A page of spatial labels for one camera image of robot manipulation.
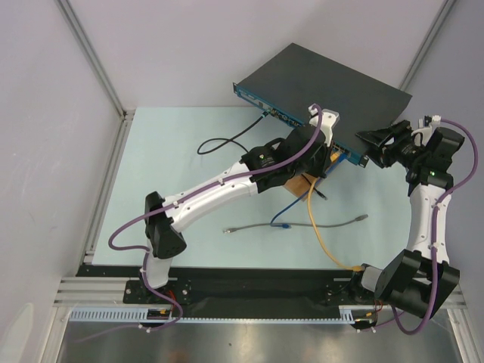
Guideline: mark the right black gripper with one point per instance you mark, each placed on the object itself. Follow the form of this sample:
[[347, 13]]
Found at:
[[388, 145]]

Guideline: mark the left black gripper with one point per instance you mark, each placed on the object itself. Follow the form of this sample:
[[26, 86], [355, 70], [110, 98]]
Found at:
[[319, 172]]

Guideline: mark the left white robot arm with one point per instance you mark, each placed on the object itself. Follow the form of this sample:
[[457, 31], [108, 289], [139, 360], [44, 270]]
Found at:
[[305, 150]]

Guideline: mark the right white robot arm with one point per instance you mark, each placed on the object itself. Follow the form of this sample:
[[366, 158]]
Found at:
[[419, 279]]

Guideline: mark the wooden board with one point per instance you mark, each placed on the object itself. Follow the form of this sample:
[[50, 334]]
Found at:
[[300, 184]]

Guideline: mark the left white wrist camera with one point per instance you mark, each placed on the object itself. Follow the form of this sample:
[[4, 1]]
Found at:
[[325, 120]]

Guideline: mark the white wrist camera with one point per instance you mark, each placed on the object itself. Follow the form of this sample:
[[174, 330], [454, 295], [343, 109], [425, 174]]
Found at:
[[325, 120], [426, 126]]

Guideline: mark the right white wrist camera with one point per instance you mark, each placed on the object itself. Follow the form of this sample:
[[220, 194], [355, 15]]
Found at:
[[426, 126]]

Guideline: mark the dark network switch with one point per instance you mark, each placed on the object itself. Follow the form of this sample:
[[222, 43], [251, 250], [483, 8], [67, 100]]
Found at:
[[296, 78]]

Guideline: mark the right aluminium frame post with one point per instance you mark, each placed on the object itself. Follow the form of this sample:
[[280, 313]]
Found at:
[[432, 34]]

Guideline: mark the aluminium frame post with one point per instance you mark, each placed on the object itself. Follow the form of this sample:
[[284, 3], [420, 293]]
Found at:
[[432, 34], [123, 126]]

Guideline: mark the aluminium frame rail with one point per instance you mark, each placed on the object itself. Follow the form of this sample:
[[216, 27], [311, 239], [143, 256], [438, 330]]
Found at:
[[94, 325]]

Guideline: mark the left aluminium frame post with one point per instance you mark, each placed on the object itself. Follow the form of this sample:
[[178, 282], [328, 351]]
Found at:
[[123, 126]]

